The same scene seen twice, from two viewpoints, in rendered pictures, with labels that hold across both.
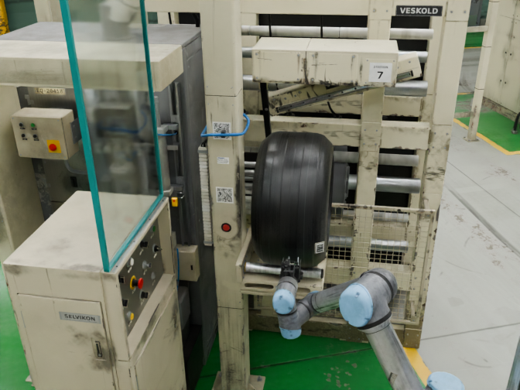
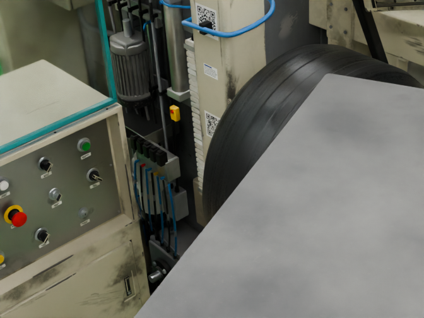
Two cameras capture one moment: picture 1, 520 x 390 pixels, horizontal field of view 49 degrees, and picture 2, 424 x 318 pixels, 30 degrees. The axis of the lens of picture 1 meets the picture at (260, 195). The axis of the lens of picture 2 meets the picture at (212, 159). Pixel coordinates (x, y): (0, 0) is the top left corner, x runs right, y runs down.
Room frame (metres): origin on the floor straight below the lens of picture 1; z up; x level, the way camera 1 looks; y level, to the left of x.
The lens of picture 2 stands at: (0.87, -0.97, 2.26)
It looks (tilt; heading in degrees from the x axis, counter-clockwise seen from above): 34 degrees down; 42
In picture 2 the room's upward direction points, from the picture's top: 5 degrees counter-clockwise
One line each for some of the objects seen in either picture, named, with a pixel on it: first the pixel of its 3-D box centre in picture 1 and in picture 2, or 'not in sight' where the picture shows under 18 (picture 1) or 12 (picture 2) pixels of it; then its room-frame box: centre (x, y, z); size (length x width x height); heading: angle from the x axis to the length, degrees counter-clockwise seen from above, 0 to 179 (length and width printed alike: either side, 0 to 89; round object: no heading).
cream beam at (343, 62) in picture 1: (325, 61); not in sight; (2.46, -0.29, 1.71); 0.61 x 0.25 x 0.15; 80
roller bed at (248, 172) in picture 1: (253, 184); not in sight; (2.60, 0.03, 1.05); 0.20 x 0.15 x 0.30; 80
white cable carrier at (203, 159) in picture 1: (207, 196); (204, 120); (2.20, 0.23, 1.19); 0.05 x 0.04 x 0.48; 170
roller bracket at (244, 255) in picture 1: (248, 249); not in sight; (2.22, 0.06, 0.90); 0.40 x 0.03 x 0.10; 170
